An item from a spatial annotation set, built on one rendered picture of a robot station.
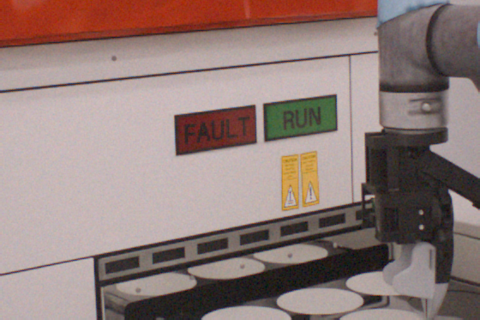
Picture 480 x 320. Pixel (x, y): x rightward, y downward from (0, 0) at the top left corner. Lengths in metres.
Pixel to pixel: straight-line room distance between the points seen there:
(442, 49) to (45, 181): 0.45
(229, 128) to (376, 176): 0.22
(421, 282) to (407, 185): 0.11
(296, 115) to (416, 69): 0.27
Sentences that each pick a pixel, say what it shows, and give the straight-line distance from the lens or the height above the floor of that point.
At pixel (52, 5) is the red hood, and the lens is 1.18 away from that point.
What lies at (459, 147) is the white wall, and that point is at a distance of 3.84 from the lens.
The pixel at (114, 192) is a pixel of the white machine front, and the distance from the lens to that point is 1.29.
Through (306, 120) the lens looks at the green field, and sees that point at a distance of 1.44.
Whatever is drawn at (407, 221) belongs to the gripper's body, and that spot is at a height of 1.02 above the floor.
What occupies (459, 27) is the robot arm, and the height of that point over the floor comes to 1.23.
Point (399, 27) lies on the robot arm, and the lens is 1.19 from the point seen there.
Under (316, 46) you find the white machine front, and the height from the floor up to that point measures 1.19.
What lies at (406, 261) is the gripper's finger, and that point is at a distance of 1.29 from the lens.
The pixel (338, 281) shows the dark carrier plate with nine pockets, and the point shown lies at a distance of 1.43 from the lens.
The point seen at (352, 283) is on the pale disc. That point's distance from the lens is 1.42.
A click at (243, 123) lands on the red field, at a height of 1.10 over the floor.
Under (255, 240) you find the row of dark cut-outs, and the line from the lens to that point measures 1.42.
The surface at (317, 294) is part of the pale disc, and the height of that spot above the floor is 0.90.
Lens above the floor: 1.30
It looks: 7 degrees down
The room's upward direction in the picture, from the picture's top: 2 degrees counter-clockwise
